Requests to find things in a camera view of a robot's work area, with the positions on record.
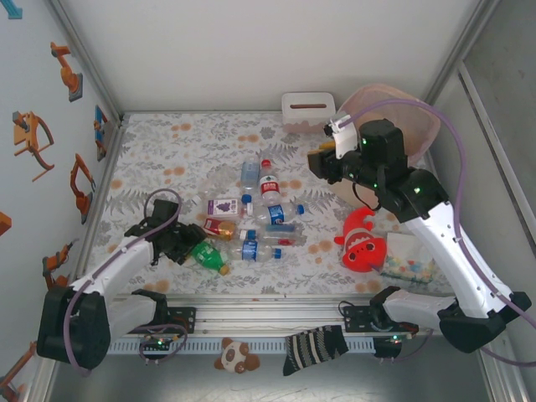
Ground red yellow label bottle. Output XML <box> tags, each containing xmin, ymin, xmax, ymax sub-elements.
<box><xmin>202</xmin><ymin>216</ymin><xmax>238</xmax><ymax>242</ymax></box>

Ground green plastic soda bottle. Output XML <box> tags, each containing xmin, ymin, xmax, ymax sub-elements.
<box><xmin>190</xmin><ymin>240</ymin><xmax>232</xmax><ymax>276</ymax></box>

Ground purple grape label bottle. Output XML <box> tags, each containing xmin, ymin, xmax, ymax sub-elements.
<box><xmin>205</xmin><ymin>198</ymin><xmax>255</xmax><ymax>219</ymax></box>

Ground beige mesh waste bin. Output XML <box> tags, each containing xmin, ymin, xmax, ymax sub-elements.
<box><xmin>330</xmin><ymin>83</ymin><xmax>443</xmax><ymax>209</ymax></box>

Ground clear bottle red label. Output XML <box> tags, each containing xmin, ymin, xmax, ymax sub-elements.
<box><xmin>258</xmin><ymin>158</ymin><xmax>281</xmax><ymax>205</ymax></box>

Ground blue label bottle blue cap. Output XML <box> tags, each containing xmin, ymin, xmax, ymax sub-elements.
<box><xmin>229</xmin><ymin>239</ymin><xmax>282</xmax><ymax>263</ymax></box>

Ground large crushed clear bottle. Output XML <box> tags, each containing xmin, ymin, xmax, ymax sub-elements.
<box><xmin>195</xmin><ymin>165</ymin><xmax>244</xmax><ymax>206</ymax></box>

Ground white tissue box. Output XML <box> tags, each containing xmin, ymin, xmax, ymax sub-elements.
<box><xmin>281</xmin><ymin>91</ymin><xmax>336</xmax><ymax>134</ymax></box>

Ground clear bottle dark blue label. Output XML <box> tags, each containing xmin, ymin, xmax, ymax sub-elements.
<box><xmin>253</xmin><ymin>203</ymin><xmax>306</xmax><ymax>226</ymax></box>

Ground clear bottle pale blue label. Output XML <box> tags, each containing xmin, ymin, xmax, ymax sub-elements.
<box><xmin>240</xmin><ymin>157</ymin><xmax>261</xmax><ymax>188</ymax></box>

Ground floral table cloth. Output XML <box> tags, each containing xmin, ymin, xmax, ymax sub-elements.
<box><xmin>85</xmin><ymin>111</ymin><xmax>456</xmax><ymax>296</ymax></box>

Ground crushed clear bottle blue cap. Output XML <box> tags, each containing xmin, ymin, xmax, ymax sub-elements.
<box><xmin>246</xmin><ymin>223</ymin><xmax>308</xmax><ymax>248</ymax></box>

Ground red plush fish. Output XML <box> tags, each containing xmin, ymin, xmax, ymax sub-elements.
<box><xmin>333</xmin><ymin>206</ymin><xmax>389</xmax><ymax>276</ymax></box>

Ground brown white panda plush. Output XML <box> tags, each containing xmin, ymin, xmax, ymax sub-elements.
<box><xmin>214</xmin><ymin>337</ymin><xmax>260</xmax><ymax>374</ymax></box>

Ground clear bag colourful pieces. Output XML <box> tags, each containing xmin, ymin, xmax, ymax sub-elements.
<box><xmin>379</xmin><ymin>232</ymin><xmax>441</xmax><ymax>286</ymax></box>

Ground black white striped sock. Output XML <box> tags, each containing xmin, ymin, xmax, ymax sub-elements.
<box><xmin>282</xmin><ymin>324</ymin><xmax>349</xmax><ymax>377</ymax></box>

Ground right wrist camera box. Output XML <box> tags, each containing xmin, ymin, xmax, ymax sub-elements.
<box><xmin>324</xmin><ymin>111</ymin><xmax>362</xmax><ymax>159</ymax></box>

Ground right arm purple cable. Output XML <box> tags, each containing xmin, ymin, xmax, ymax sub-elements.
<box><xmin>341</xmin><ymin>99</ymin><xmax>536</xmax><ymax>369</ymax></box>

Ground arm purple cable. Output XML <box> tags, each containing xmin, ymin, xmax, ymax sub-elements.
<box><xmin>341</xmin><ymin>99</ymin><xmax>536</xmax><ymax>369</ymax></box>
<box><xmin>62</xmin><ymin>188</ymin><xmax>188</xmax><ymax>377</ymax></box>

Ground white slotted cable duct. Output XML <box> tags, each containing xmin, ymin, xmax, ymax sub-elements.
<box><xmin>106</xmin><ymin>338</ymin><xmax>376</xmax><ymax>355</ymax></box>

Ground aluminium front rail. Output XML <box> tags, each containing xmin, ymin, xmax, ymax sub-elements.
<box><xmin>40</xmin><ymin>297</ymin><xmax>503</xmax><ymax>336</ymax></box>

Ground right aluminium frame post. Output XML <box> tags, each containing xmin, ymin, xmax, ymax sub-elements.
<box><xmin>430</xmin><ymin>0</ymin><xmax>502</xmax><ymax>100</ymax></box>

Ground aluminium frame post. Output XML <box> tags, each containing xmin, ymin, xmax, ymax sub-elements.
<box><xmin>45</xmin><ymin>0</ymin><xmax>125</xmax><ymax>126</ymax></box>
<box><xmin>430</xmin><ymin>0</ymin><xmax>502</xmax><ymax>100</ymax></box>

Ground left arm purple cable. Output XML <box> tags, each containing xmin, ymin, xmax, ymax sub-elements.
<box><xmin>62</xmin><ymin>188</ymin><xmax>188</xmax><ymax>377</ymax></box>

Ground left aluminium frame post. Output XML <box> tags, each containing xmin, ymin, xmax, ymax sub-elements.
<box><xmin>45</xmin><ymin>0</ymin><xmax>125</xmax><ymax>126</ymax></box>

